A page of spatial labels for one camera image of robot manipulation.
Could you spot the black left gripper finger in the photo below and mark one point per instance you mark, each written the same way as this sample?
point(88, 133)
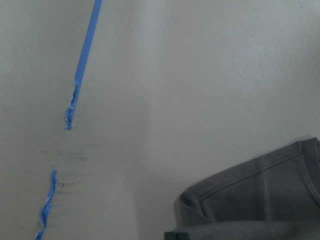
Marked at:
point(172, 235)

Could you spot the dark brown t-shirt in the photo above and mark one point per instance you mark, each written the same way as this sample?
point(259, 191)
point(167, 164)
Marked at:
point(273, 197)

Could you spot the brown paper table cover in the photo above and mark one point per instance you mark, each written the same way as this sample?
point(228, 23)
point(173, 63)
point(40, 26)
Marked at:
point(174, 91)

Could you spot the blue tape grid lines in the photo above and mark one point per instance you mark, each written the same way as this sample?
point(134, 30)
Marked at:
point(70, 111)

